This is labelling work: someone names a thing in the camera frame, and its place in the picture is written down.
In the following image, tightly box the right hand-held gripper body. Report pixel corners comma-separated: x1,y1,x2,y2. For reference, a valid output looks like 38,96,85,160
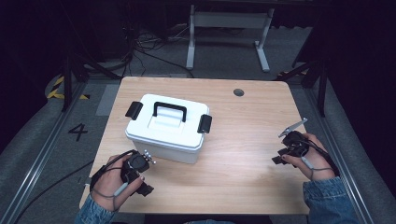
277,117,310,159

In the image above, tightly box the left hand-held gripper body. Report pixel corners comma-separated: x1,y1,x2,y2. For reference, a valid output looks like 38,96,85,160
120,148,157,196

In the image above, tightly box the white plastic storage box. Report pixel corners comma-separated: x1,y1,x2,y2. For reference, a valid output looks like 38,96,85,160
129,135,202,165

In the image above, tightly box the white storage box lid black handle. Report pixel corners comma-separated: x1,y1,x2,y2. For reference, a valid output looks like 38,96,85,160
124,92,213,153

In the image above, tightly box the person's right hand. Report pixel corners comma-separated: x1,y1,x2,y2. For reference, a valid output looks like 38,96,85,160
281,133,338,182

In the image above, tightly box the person's left hand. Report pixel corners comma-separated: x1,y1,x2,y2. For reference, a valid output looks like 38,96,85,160
90,153,146,214

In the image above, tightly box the black tripod stand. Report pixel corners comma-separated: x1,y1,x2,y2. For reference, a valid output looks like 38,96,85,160
275,58,329,119
61,50,123,113

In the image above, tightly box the yellow black floor tape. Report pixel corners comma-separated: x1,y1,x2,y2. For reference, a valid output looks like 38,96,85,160
46,76,92,101

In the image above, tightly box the grey right wrist cord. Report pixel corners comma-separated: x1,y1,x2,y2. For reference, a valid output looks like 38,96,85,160
300,156,336,181

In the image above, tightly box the grey wrist cord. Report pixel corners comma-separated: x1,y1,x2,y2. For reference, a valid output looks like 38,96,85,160
300,156,336,181
91,182,130,213

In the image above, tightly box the grey left wrist cord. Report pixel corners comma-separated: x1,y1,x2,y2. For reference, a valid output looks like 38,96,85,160
91,182,130,213

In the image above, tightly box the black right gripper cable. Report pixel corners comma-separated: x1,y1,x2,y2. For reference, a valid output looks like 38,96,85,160
297,139,341,176

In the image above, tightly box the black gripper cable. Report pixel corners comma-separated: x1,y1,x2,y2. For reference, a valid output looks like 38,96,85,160
297,139,341,176
12,149,138,224

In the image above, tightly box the aluminium floor rail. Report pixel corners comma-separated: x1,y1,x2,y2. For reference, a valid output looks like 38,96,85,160
303,87,376,224
0,81,89,224

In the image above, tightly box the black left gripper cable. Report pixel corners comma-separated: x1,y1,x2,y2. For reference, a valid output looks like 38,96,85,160
12,149,138,224

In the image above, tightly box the bundle of black floor cables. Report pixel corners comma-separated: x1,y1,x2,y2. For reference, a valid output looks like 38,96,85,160
122,26,195,79

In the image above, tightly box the white metal table frame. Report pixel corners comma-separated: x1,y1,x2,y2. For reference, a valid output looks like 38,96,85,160
185,4,276,74

